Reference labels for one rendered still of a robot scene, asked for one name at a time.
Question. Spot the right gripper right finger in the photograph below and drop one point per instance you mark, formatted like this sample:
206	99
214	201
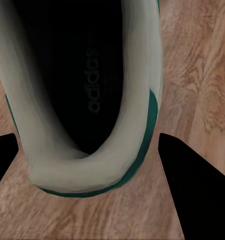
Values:
197	189

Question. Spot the gym shoe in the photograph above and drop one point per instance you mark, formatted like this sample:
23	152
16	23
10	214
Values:
83	80

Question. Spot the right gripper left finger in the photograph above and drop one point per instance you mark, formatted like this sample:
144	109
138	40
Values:
9	148

